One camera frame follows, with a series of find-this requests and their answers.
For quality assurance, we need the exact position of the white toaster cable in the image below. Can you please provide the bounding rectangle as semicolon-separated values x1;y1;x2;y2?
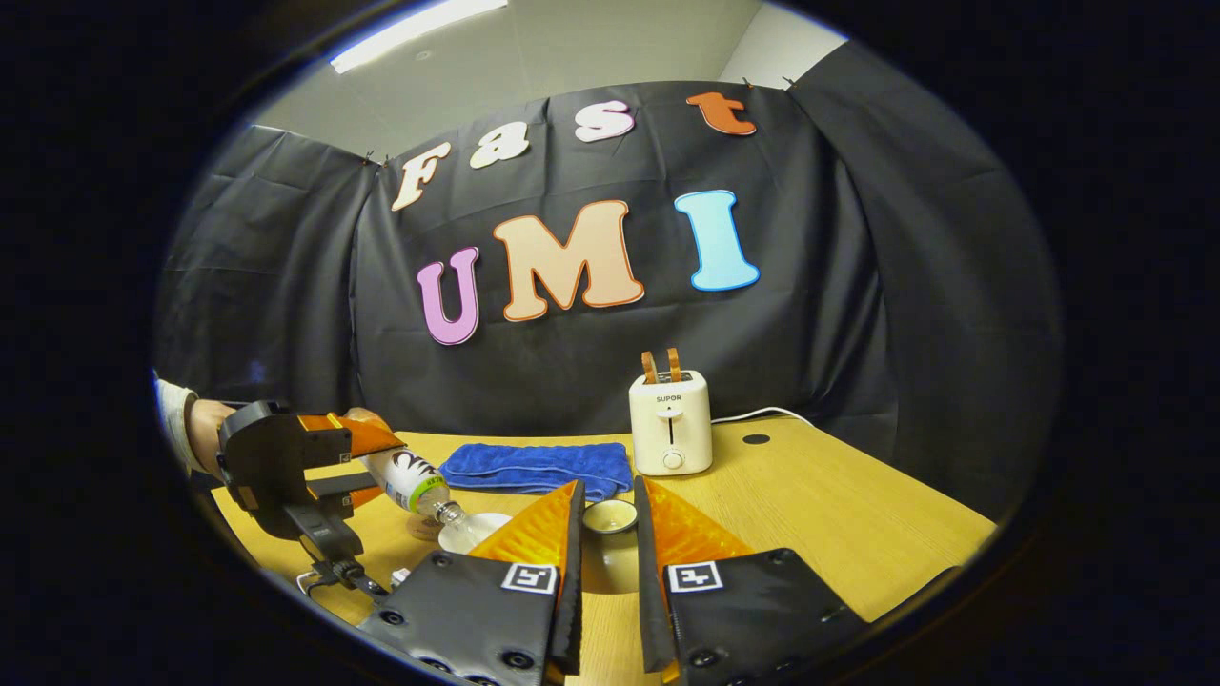
710;407;819;430

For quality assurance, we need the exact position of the white toaster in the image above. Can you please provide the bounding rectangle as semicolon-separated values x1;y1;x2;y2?
628;370;714;477

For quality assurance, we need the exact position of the blue towel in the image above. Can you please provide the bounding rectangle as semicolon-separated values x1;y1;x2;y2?
438;441;635;503

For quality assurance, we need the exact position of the clear water bottle white label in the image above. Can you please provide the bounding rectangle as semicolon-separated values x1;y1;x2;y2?
360;448;470;530

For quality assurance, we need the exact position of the cream teacup lid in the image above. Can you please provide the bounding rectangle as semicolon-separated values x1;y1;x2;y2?
578;497;640;596

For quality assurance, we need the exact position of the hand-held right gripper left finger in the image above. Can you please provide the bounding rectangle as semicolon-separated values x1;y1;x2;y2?
357;479;585;686

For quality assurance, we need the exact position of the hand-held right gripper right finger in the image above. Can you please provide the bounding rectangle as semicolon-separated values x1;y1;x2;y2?
633;476;870;686

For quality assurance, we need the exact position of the black backdrop cloth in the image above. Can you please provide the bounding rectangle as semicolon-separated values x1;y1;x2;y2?
152;43;1064;520

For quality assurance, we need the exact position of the cream teacup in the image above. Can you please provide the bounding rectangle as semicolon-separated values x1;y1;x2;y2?
437;512;514;555

